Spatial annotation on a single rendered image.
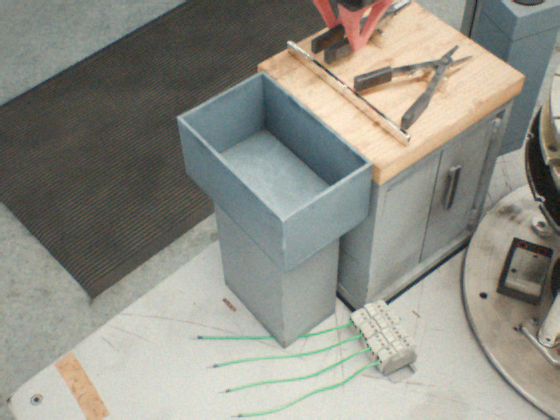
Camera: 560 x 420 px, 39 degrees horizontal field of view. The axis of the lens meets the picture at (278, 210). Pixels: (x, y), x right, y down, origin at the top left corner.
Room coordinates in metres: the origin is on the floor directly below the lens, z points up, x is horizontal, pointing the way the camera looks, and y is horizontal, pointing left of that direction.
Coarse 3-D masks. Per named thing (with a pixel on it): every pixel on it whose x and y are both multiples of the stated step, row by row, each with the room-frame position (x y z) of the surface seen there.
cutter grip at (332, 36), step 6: (330, 30) 0.64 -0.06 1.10; (336, 30) 0.64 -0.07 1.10; (342, 30) 0.64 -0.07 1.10; (318, 36) 0.63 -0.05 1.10; (324, 36) 0.63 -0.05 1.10; (330, 36) 0.63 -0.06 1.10; (336, 36) 0.64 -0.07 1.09; (342, 36) 0.64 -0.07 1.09; (312, 42) 0.62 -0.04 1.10; (318, 42) 0.62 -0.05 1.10; (324, 42) 0.63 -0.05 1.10; (330, 42) 0.63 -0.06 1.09; (336, 42) 0.64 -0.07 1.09; (312, 48) 0.62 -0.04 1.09; (318, 48) 0.62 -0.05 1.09; (324, 48) 0.63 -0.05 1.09
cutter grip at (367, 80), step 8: (368, 72) 0.58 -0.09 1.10; (376, 72) 0.58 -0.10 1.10; (384, 72) 0.58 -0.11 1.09; (392, 72) 0.58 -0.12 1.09; (360, 80) 0.57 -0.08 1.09; (368, 80) 0.57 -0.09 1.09; (376, 80) 0.58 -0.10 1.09; (384, 80) 0.58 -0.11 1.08; (360, 88) 0.57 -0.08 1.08; (368, 88) 0.57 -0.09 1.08
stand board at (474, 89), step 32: (320, 32) 0.68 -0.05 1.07; (384, 32) 0.68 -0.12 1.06; (416, 32) 0.67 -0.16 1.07; (448, 32) 0.67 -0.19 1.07; (288, 64) 0.63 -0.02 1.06; (352, 64) 0.63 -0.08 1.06; (384, 64) 0.62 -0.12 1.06; (480, 64) 0.62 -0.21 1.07; (320, 96) 0.58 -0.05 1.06; (384, 96) 0.58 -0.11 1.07; (416, 96) 0.58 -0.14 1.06; (448, 96) 0.57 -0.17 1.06; (480, 96) 0.57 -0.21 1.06; (512, 96) 0.59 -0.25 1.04; (352, 128) 0.53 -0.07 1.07; (416, 128) 0.53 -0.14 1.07; (448, 128) 0.53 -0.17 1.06; (384, 160) 0.49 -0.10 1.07; (416, 160) 0.51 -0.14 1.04
